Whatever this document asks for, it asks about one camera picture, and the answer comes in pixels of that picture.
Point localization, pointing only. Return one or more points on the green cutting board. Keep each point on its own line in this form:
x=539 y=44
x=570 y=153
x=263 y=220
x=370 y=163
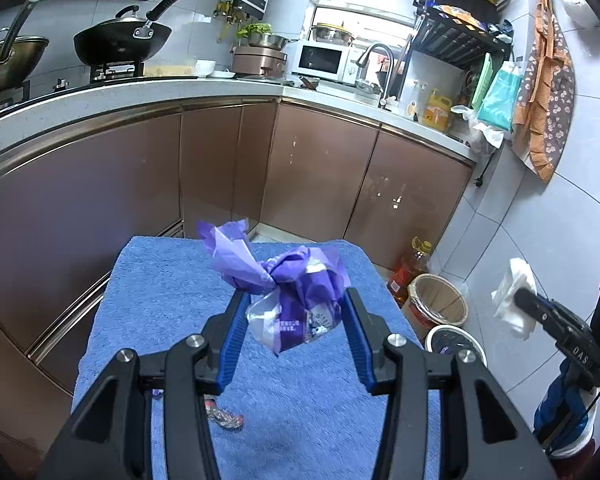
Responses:
x=482 y=82

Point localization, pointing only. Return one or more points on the steel bowl of greens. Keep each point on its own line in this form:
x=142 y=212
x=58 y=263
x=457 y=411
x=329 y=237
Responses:
x=262 y=39

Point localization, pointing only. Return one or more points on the purple wrapper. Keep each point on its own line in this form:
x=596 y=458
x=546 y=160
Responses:
x=300 y=280

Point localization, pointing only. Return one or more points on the cooking oil bottle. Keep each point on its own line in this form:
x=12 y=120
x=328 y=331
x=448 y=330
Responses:
x=412 y=267

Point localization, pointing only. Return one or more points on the steel pot with lid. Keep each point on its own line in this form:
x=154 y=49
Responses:
x=10 y=60

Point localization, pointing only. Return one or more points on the white plastic bag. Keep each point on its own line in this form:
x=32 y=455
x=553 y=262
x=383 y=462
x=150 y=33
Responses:
x=482 y=135

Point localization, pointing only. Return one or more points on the small white bottle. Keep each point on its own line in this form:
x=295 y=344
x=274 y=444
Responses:
x=413 y=110

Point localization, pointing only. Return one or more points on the white microwave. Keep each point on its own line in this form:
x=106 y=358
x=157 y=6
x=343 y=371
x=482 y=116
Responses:
x=320 y=60

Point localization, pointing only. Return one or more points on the teal bag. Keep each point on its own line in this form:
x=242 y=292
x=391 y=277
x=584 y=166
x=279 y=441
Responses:
x=500 y=97

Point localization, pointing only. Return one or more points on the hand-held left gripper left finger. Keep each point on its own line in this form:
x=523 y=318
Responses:
x=232 y=345

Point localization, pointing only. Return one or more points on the copper rice cooker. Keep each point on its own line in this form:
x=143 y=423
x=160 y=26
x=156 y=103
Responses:
x=257 y=62

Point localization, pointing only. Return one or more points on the steel faucet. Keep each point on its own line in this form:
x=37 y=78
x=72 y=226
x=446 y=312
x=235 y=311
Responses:
x=377 y=47

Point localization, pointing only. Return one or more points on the yellow detergent bottle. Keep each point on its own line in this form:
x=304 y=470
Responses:
x=436 y=112

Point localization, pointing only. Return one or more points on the black wok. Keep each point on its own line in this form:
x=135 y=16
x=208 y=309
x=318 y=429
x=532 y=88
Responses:
x=122 y=45

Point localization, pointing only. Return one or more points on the blue towel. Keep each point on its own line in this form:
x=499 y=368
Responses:
x=170 y=290

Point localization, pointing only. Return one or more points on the black dish rack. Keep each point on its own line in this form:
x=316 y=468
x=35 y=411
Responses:
x=455 y=35

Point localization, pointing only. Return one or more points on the white tissue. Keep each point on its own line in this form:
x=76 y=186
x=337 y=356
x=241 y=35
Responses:
x=517 y=275

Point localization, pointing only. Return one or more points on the brown kitchen cabinets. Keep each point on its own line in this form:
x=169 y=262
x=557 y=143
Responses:
x=320 y=170

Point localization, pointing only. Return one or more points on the white bowl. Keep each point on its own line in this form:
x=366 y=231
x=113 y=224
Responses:
x=205 y=67

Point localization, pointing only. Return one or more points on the black power plug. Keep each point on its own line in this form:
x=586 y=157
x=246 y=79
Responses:
x=479 y=180

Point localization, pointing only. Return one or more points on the black gas stove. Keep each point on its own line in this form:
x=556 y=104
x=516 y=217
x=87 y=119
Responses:
x=112 y=72

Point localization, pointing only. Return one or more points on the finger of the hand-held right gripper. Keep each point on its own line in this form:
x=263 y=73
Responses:
x=540 y=310

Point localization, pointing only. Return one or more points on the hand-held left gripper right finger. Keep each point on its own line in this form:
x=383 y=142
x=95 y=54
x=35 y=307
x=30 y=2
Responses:
x=361 y=345

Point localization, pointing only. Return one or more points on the white plate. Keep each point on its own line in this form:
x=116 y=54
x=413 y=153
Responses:
x=224 y=74

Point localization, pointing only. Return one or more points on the orange floral apron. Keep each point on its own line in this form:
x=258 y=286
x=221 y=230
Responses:
x=545 y=100

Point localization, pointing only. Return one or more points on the crumpled foil wrapper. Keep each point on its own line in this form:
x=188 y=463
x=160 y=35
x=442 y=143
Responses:
x=225 y=417

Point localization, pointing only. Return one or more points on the person's right hand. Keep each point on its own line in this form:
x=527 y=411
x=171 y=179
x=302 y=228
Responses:
x=555 y=405

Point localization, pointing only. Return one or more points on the person's right forearm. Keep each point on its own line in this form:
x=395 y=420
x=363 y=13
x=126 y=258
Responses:
x=589 y=456

